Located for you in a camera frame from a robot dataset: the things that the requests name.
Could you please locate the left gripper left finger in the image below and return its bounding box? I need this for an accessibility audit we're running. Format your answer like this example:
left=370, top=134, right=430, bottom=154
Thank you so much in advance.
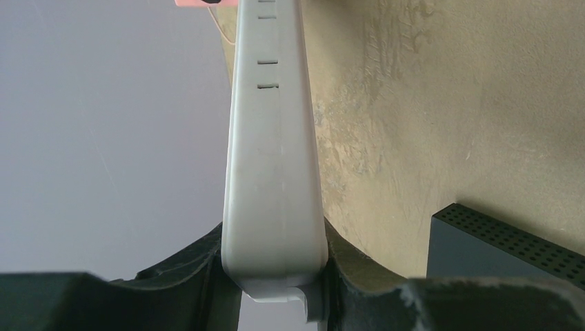
left=1, top=226, right=242, bottom=330

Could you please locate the black box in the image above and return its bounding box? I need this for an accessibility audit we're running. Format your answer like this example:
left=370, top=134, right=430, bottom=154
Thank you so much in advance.
left=426, top=203, right=584, bottom=289

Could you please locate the pink plug adapter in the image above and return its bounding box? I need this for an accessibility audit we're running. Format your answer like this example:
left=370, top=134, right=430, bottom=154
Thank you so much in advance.
left=175, top=0, right=239, bottom=8

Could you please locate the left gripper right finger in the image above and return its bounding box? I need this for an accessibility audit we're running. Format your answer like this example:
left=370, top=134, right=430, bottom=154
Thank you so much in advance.
left=324, top=225, right=584, bottom=330

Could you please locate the white power strip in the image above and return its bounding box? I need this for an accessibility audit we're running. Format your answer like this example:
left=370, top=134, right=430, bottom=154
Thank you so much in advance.
left=221, top=1, right=328, bottom=322

